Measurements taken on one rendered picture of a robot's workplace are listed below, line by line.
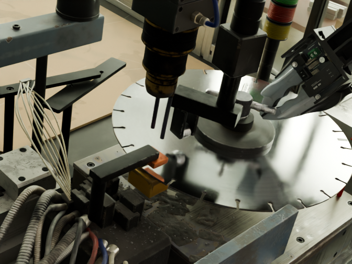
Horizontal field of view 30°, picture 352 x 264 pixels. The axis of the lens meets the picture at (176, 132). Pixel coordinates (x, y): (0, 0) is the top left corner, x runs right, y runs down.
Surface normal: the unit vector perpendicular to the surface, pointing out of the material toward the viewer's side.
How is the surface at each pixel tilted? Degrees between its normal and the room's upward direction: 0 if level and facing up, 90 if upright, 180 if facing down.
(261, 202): 0
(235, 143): 6
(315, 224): 0
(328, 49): 79
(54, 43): 90
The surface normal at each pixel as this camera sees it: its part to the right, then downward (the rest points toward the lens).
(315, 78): -0.55, 0.20
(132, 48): 0.17, -0.82
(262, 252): 0.70, 0.49
